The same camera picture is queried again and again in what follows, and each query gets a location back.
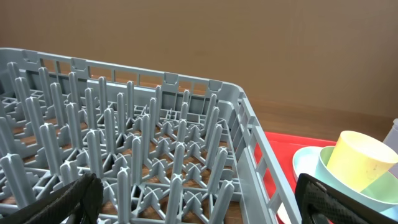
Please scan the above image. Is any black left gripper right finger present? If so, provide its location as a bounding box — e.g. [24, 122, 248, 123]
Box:
[295, 174, 397, 224]

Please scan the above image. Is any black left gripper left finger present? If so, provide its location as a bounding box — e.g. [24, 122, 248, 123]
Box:
[1, 174, 104, 224]

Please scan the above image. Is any yellow plastic cup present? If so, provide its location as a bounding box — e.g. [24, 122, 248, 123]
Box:
[326, 131, 397, 192]

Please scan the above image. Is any grey plastic dishwasher rack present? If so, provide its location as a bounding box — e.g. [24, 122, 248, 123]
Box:
[1, 48, 302, 223]

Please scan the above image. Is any light blue plate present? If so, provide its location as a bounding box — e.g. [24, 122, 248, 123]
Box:
[292, 146, 398, 221]

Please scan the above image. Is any light green bowl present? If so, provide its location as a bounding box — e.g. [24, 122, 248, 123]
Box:
[314, 146, 397, 220]

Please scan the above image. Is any red plastic tray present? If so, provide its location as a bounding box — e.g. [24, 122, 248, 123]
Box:
[253, 131, 337, 224]

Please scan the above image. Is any clear plastic bin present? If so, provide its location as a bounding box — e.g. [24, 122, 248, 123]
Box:
[382, 118, 398, 180]

